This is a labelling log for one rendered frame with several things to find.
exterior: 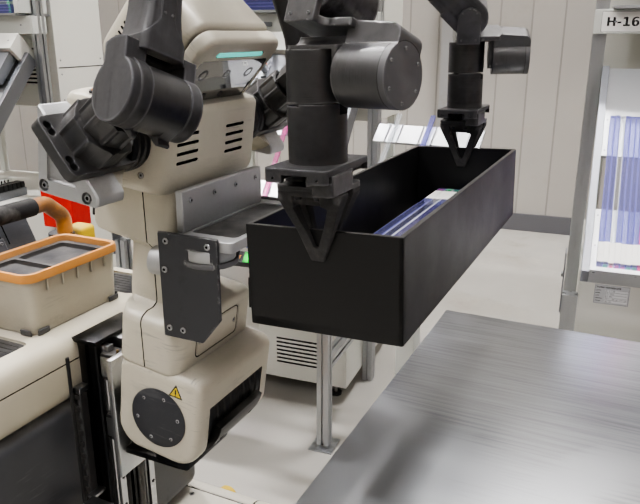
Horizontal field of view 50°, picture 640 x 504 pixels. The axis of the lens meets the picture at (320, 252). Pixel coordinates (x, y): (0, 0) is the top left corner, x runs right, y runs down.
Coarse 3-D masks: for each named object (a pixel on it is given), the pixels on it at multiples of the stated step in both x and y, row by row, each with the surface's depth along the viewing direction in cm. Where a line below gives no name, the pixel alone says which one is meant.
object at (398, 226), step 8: (440, 192) 114; (448, 192) 114; (456, 192) 114; (424, 200) 109; (432, 200) 109; (440, 200) 108; (416, 208) 104; (424, 208) 104; (432, 208) 103; (400, 216) 99; (408, 216) 99; (416, 216) 99; (424, 216) 99; (392, 224) 95; (400, 224) 95; (408, 224) 95; (376, 232) 91; (384, 232) 91; (392, 232) 91; (400, 232) 91
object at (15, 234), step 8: (8, 224) 140; (16, 224) 142; (24, 224) 144; (0, 232) 138; (8, 232) 140; (16, 232) 142; (24, 232) 143; (32, 232) 145; (56, 232) 144; (0, 240) 137; (8, 240) 140; (16, 240) 141; (24, 240) 143; (32, 240) 144; (0, 248) 137; (8, 248) 139
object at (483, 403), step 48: (432, 336) 122; (480, 336) 122; (528, 336) 122; (576, 336) 122; (432, 384) 105; (480, 384) 105; (528, 384) 105; (576, 384) 105; (624, 384) 105; (384, 432) 92; (432, 432) 92; (480, 432) 92; (528, 432) 92; (576, 432) 92; (624, 432) 92; (336, 480) 82; (384, 480) 82; (432, 480) 82; (480, 480) 82; (528, 480) 82; (576, 480) 82; (624, 480) 82
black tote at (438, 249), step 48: (384, 192) 107; (432, 192) 121; (480, 192) 92; (288, 240) 70; (336, 240) 67; (384, 240) 65; (432, 240) 73; (480, 240) 95; (288, 288) 71; (336, 288) 69; (384, 288) 66; (432, 288) 75; (384, 336) 68
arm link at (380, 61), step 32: (288, 0) 62; (320, 0) 60; (320, 32) 63; (352, 32) 59; (384, 32) 57; (352, 64) 58; (384, 64) 55; (416, 64) 59; (352, 96) 59; (384, 96) 56; (416, 96) 60
